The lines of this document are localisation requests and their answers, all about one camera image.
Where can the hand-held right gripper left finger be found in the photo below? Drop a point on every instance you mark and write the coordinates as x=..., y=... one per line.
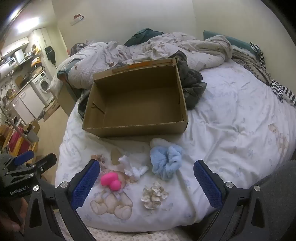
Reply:
x=85, y=183

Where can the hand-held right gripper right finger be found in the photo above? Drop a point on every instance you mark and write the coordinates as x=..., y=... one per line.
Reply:
x=207, y=185

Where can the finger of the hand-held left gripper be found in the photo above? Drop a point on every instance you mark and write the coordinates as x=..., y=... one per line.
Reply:
x=44, y=160
x=23, y=157

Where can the light blue fluffy towel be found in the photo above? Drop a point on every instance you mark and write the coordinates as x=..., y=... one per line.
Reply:
x=165, y=162

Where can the beige floral scrunchie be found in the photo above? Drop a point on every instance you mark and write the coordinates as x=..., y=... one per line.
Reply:
x=152, y=194

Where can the white fluffy cloth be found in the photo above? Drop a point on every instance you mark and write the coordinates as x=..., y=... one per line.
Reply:
x=158, y=141

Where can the brown cardboard box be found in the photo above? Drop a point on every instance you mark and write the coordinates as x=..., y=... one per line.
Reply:
x=138, y=104

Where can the person's left hand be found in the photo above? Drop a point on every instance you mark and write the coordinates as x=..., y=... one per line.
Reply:
x=9, y=222

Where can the pink cloth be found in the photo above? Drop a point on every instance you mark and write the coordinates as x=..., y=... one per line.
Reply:
x=15, y=141

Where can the wooden rack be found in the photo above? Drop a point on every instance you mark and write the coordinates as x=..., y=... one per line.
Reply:
x=7, y=136

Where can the small cardboard box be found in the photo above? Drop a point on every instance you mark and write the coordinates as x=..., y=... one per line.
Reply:
x=34, y=127

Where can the brown cardboard piece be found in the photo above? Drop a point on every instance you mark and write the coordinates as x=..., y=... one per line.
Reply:
x=114, y=156

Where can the white low cabinet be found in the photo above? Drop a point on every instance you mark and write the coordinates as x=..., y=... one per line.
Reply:
x=25, y=104

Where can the white teddy print blanket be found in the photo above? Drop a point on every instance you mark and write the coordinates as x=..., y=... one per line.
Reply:
x=231, y=127

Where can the floral bed sheet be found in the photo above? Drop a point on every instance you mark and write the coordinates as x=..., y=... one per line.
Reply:
x=127, y=235

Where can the white washing machine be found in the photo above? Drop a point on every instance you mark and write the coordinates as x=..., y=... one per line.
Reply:
x=42, y=85

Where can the dark grey clothing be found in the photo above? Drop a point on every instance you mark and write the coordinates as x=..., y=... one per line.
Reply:
x=192, y=81

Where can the black hanging garment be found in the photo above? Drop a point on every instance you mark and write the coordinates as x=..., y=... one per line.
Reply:
x=50, y=54

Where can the black white striped cloth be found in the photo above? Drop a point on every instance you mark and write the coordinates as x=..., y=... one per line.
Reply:
x=282, y=90

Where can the patterned knit blanket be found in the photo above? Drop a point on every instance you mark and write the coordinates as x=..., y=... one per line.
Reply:
x=252, y=62

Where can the crumpled bear print quilt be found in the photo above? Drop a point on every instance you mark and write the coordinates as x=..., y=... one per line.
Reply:
x=161, y=46

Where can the teal pillow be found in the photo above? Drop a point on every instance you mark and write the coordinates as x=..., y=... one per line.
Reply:
x=231, y=40

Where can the dark teal garment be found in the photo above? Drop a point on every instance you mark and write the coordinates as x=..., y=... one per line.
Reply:
x=141, y=36

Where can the wooden bed frame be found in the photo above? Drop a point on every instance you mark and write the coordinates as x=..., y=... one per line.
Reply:
x=67, y=97

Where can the wall hook rack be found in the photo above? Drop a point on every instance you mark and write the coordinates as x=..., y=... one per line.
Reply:
x=77, y=19

